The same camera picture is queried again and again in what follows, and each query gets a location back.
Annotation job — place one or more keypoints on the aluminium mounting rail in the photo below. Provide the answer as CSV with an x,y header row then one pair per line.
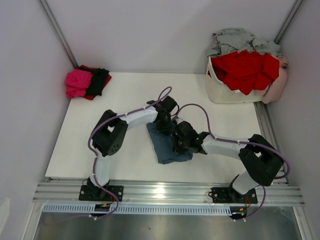
x,y
162,193

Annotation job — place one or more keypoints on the left corner aluminium post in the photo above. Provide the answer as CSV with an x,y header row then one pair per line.
x,y
48,13

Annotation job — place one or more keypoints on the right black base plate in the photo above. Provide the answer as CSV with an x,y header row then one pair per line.
x,y
227,195

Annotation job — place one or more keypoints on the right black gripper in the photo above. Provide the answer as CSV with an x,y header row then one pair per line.
x,y
176,147

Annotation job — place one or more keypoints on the folded black t-shirt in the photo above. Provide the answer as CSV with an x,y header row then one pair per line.
x,y
98,80

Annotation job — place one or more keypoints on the right side aluminium rail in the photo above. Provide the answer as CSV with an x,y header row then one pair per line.
x,y
268,132

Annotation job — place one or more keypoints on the folded pink t-shirt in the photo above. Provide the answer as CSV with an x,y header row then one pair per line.
x,y
77,82

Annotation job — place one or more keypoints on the white slotted cable duct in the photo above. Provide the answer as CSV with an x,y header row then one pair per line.
x,y
91,208

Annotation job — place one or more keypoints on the red t-shirt in basket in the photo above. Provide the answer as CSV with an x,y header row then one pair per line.
x,y
246,71

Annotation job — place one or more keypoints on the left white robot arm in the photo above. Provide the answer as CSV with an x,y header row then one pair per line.
x,y
108,135

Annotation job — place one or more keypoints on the right corner aluminium post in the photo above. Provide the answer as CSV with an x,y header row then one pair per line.
x,y
293,12

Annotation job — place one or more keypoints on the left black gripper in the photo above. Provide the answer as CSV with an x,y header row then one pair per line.
x,y
164,130

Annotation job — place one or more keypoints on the grey t-shirt in basket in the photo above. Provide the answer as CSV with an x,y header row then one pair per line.
x,y
228,40

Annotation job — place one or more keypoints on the light pink garment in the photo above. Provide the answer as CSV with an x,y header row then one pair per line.
x,y
275,90

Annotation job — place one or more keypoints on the white laundry basket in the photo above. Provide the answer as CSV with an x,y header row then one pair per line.
x,y
219,93

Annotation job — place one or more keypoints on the blue-grey t-shirt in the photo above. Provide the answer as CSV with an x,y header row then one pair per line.
x,y
163,146

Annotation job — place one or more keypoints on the corner aluminium post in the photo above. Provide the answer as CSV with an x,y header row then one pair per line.
x,y
48,13
293,12

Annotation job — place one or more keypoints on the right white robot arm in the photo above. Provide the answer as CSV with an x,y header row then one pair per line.
x,y
259,158

